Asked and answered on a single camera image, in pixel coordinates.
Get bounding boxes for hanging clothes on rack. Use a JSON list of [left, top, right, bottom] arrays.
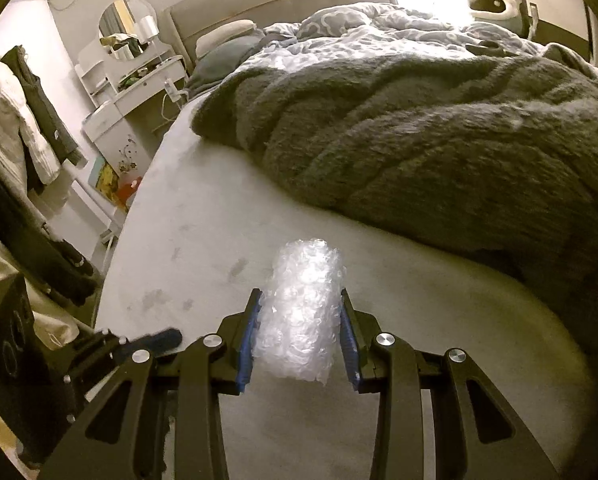
[[0, 44, 88, 241]]

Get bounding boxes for white wardrobe with dark trim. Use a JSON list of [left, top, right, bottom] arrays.
[[470, 0, 598, 72]]

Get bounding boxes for white dressing table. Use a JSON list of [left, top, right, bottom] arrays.
[[75, 39, 186, 180]]

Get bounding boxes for oval vanity mirror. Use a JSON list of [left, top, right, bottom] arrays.
[[98, 0, 156, 61]]

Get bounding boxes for grey fleece patterned duvet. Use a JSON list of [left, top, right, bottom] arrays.
[[192, 2, 598, 344]]

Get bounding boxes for beige pillow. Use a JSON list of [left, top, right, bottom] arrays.
[[195, 20, 257, 58]]

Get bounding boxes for white cat bed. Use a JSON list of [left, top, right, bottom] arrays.
[[468, 0, 524, 36]]

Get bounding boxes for grey-blue pillow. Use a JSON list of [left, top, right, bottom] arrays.
[[185, 35, 270, 98]]

